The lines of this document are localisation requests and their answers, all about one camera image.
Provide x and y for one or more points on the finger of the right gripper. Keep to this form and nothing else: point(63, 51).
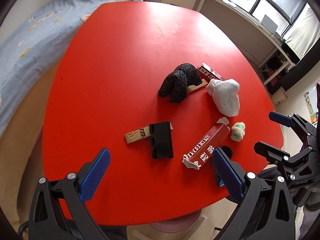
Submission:
point(272, 154)
point(298, 124)

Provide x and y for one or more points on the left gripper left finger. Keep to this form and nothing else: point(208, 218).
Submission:
point(46, 219)

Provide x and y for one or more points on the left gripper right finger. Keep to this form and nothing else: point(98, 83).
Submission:
point(264, 207)

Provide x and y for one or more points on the green white tissue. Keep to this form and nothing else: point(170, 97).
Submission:
point(238, 131)

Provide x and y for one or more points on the small black pompom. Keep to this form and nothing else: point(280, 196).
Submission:
point(227, 150)

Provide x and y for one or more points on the white sock pair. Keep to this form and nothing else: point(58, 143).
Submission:
point(225, 95)

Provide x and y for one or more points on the red carton with chinese text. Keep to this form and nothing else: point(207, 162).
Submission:
point(203, 150)

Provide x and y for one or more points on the red surprise box carton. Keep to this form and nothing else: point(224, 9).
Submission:
point(207, 75)

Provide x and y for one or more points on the black and gold box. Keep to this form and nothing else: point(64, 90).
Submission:
point(160, 138)

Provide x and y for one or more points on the pink trash bin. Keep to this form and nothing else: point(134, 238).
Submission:
point(177, 224)

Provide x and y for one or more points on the beige floor bin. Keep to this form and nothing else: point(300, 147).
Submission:
point(279, 96)

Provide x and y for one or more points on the white window desk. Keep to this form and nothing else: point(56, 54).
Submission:
point(251, 38)

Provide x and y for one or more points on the red table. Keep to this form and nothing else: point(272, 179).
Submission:
point(107, 85)

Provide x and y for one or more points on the bed with blue sheet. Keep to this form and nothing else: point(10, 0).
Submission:
point(36, 45)

